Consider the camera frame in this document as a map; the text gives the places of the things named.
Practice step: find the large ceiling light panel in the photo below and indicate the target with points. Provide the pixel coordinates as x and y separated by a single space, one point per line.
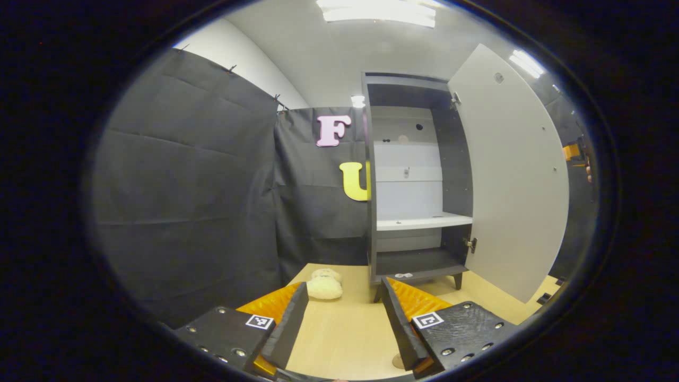
376 15

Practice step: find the white cabinet shelf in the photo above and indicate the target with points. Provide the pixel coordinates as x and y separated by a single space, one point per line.
419 222

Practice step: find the black backdrop cloth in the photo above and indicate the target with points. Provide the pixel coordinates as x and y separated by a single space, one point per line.
185 185

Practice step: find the small ceiling light panel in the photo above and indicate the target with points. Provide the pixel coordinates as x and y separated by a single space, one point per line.
358 101
526 63

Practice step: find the grey cabinet door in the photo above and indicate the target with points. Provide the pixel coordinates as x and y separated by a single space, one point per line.
509 185

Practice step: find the round wooden coaster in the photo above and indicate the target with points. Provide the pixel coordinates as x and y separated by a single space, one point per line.
398 362

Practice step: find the black table clamp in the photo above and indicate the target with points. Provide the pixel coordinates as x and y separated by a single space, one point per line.
544 298

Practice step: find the dark grey cabinet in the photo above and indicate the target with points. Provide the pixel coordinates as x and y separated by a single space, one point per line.
456 170

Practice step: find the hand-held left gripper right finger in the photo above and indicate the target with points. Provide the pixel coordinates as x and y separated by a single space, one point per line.
400 329

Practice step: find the metal door hinge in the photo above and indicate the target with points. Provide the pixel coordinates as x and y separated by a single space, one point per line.
455 100
470 244

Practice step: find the cream plush toy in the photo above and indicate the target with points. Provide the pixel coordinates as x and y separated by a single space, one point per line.
324 288

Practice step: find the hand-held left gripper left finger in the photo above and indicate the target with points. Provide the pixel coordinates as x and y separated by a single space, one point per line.
292 329

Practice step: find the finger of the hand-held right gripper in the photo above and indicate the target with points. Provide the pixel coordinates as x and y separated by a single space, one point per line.
571 152

